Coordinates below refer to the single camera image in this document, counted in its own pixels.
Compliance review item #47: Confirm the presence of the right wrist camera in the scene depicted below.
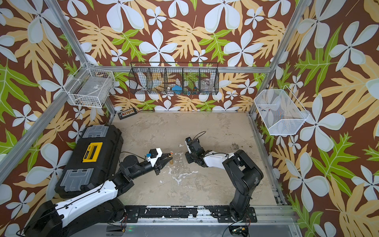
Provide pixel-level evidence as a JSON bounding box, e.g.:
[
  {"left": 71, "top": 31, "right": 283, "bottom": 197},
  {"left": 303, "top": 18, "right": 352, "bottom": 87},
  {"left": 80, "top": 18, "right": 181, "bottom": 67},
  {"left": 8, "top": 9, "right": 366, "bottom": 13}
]
[{"left": 185, "top": 137, "right": 202, "bottom": 154}]

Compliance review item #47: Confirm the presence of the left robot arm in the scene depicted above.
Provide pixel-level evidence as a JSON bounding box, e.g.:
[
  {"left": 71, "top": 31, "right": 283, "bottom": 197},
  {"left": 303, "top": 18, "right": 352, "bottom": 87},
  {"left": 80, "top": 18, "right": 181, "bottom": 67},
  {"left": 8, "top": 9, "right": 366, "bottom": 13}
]
[{"left": 17, "top": 149, "right": 173, "bottom": 237}]

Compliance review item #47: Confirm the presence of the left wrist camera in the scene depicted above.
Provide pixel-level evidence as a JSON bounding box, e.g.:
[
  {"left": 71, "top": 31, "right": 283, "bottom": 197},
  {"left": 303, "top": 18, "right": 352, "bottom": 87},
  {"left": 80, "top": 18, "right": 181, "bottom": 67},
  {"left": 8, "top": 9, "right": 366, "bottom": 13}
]
[{"left": 146, "top": 148, "right": 162, "bottom": 167}]

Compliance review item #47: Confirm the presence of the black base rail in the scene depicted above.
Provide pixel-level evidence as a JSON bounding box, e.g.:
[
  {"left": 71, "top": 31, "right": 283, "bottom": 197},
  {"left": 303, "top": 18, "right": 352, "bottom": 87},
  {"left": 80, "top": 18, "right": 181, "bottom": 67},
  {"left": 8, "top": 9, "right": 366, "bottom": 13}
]
[{"left": 124, "top": 205, "right": 258, "bottom": 223}]

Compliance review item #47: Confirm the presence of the white mesh basket right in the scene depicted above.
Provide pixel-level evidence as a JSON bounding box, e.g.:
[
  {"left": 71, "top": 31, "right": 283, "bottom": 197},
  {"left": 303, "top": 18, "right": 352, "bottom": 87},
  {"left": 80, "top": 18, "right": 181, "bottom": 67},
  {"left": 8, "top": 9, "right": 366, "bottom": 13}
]
[{"left": 254, "top": 86, "right": 310, "bottom": 136}]

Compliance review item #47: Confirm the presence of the small black tray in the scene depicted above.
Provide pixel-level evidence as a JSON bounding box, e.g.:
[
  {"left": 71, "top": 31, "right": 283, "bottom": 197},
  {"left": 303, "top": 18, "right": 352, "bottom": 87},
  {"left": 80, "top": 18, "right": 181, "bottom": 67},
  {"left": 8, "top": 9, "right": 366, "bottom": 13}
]
[{"left": 117, "top": 107, "right": 138, "bottom": 120}]

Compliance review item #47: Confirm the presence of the blue item in basket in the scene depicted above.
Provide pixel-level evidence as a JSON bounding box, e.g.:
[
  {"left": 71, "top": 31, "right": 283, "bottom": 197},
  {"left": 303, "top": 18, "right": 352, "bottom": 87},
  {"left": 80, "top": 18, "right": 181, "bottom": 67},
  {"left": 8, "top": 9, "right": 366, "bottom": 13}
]
[{"left": 172, "top": 86, "right": 183, "bottom": 94}]

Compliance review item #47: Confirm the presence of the black yellow toolbox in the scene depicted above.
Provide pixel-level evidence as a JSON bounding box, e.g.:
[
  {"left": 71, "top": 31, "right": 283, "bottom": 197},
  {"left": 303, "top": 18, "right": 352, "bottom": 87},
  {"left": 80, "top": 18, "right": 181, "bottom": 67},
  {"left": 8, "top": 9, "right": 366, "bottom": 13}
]
[{"left": 55, "top": 125, "right": 123, "bottom": 198}]

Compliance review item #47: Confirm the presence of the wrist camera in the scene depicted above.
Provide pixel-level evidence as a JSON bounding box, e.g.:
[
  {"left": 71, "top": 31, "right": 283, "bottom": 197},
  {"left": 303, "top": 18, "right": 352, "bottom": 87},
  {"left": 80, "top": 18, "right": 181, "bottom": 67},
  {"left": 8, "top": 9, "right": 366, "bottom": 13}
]
[
  {"left": 185, "top": 137, "right": 202, "bottom": 154},
  {"left": 146, "top": 148, "right": 162, "bottom": 167}
]

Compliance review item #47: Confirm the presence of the white wire basket left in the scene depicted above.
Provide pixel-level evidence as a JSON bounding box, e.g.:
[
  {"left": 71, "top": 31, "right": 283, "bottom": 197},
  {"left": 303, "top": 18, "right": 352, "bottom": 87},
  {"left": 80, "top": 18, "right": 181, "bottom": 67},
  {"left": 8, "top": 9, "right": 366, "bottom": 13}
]
[{"left": 64, "top": 63, "right": 115, "bottom": 108}]

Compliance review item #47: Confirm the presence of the black wire basket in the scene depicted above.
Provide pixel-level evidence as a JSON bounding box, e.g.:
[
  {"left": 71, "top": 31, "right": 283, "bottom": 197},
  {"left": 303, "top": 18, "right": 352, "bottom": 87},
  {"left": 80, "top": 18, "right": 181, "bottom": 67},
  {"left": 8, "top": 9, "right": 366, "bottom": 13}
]
[{"left": 128, "top": 62, "right": 220, "bottom": 95}]

